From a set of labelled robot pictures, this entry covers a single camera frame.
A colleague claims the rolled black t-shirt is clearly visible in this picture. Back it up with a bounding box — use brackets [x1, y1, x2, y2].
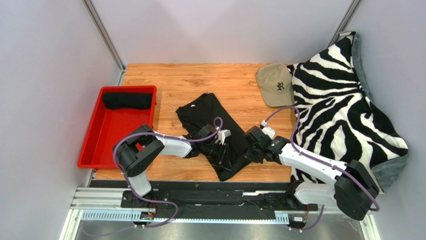
[101, 92, 153, 110]

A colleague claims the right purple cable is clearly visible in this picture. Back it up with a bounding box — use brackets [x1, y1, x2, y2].
[261, 106, 381, 233]

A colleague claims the right aluminium frame post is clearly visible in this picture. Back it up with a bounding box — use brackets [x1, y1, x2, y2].
[328, 0, 363, 47]

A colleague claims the left aluminium frame post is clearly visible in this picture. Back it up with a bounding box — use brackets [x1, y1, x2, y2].
[82, 0, 126, 73]

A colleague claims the zebra print blanket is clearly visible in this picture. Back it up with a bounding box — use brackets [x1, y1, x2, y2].
[288, 31, 409, 194]

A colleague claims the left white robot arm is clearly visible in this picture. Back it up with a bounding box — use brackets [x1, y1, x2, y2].
[112, 124, 232, 197]

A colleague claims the beige baseball cap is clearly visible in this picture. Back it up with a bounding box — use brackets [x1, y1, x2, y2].
[255, 63, 295, 107]

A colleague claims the red plastic tray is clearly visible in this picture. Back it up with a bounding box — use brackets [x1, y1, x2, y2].
[77, 85, 157, 170]

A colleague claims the black printed t-shirt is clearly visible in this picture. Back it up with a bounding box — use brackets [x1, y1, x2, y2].
[175, 92, 259, 182]

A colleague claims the aluminium frame post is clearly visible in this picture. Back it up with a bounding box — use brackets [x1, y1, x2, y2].
[82, 0, 126, 73]
[328, 0, 363, 47]

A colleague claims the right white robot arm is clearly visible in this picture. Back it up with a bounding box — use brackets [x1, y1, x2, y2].
[243, 126, 380, 221]

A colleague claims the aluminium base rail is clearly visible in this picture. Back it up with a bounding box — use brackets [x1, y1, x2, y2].
[60, 181, 380, 240]

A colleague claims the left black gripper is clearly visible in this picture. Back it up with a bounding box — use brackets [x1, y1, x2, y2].
[200, 141, 232, 170]

